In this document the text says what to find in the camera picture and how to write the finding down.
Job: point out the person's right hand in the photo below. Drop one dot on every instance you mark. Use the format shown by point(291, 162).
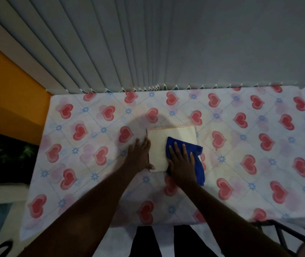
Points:
point(182, 168)

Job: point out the person's left hand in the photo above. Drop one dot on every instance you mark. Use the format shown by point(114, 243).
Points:
point(139, 157)

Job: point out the blue cleaning cloth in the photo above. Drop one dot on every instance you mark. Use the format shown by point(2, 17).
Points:
point(198, 163)

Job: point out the white desk calendar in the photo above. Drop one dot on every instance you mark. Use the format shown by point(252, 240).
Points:
point(159, 147)

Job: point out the person's right forearm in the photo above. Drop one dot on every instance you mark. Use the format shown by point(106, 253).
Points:
point(227, 224)

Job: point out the person's left forearm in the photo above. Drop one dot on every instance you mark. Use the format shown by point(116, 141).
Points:
point(82, 211)

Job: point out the person's black shorts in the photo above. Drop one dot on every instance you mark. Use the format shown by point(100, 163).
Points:
point(190, 240)

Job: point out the heart-patterned tablecloth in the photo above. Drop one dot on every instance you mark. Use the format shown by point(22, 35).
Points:
point(249, 120)

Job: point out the black metal rack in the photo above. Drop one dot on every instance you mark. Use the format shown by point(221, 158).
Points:
point(278, 230)

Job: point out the grey vertical blinds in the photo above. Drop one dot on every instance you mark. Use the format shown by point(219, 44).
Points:
point(141, 42)

